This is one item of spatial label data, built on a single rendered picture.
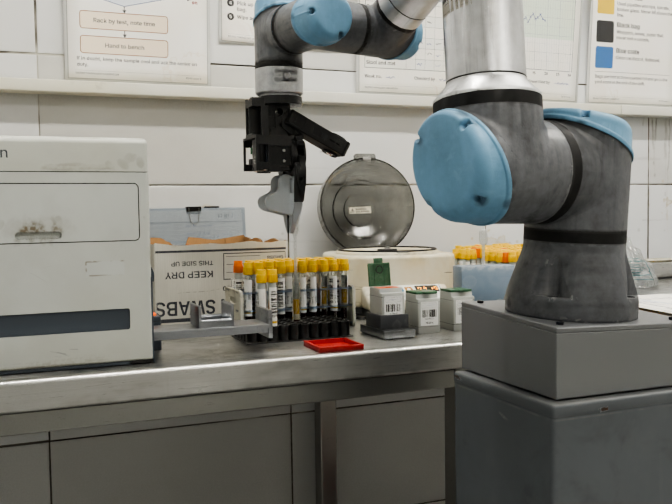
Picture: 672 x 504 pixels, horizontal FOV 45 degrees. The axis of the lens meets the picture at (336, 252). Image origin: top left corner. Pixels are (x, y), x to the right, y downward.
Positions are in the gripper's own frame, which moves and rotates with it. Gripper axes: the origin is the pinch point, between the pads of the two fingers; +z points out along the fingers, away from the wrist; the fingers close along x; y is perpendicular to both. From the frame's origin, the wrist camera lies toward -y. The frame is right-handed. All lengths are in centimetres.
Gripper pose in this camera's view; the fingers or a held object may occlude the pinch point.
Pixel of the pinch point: (294, 224)
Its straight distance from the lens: 128.4
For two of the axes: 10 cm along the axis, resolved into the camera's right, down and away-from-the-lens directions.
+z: 0.2, 10.0, 0.5
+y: -9.2, 0.3, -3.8
